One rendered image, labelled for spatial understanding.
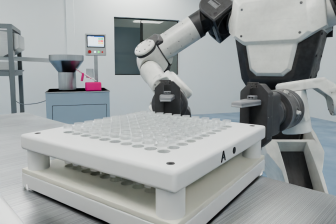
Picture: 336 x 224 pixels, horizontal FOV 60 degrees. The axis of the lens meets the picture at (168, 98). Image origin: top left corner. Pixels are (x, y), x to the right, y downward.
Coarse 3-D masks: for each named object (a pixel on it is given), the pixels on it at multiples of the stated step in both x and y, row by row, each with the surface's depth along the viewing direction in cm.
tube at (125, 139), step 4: (120, 136) 32; (124, 136) 32; (128, 136) 32; (120, 140) 32; (124, 140) 32; (128, 140) 32; (124, 144) 32; (128, 144) 32; (124, 180) 33; (128, 180) 33; (124, 184) 33; (128, 184) 33
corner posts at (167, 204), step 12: (36, 156) 37; (48, 156) 39; (252, 156) 42; (36, 168) 37; (156, 192) 26; (168, 192) 25; (180, 192) 25; (156, 204) 26; (168, 204) 25; (180, 204) 25; (168, 216) 25; (180, 216) 25
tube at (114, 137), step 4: (112, 132) 34; (116, 132) 34; (112, 136) 33; (116, 136) 33; (112, 140) 33; (116, 140) 33; (112, 176) 34; (116, 176) 34; (112, 180) 34; (116, 180) 34; (120, 180) 34
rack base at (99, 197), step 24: (24, 168) 38; (48, 168) 38; (72, 168) 38; (216, 168) 38; (240, 168) 38; (48, 192) 35; (72, 192) 32; (96, 192) 31; (120, 192) 31; (144, 192) 31; (192, 192) 31; (216, 192) 31; (96, 216) 30; (120, 216) 28; (144, 216) 26; (192, 216) 27
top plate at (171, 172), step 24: (24, 144) 37; (48, 144) 34; (72, 144) 32; (96, 144) 32; (120, 144) 32; (192, 144) 32; (216, 144) 32; (240, 144) 36; (96, 168) 30; (120, 168) 28; (144, 168) 26; (168, 168) 25; (192, 168) 26
